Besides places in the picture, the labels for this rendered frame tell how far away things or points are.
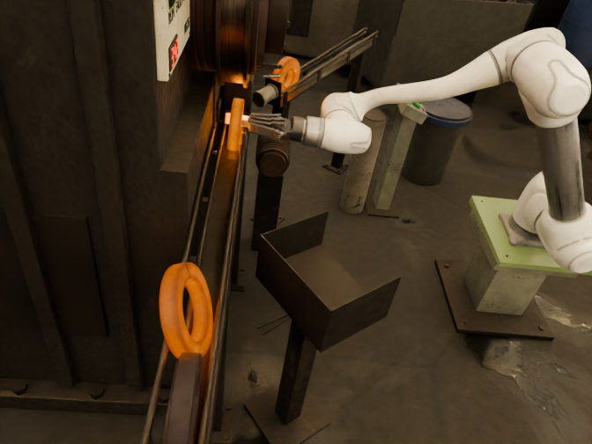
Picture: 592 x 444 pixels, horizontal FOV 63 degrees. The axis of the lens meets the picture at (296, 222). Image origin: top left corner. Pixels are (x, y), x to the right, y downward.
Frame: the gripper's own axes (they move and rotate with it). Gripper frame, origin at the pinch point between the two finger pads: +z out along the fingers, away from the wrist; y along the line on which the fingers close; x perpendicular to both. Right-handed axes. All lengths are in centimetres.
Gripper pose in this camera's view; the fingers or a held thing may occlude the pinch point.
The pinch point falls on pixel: (236, 119)
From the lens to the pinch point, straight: 149.9
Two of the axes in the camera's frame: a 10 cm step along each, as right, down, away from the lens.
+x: 1.8, -7.7, -6.2
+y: -0.1, -6.3, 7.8
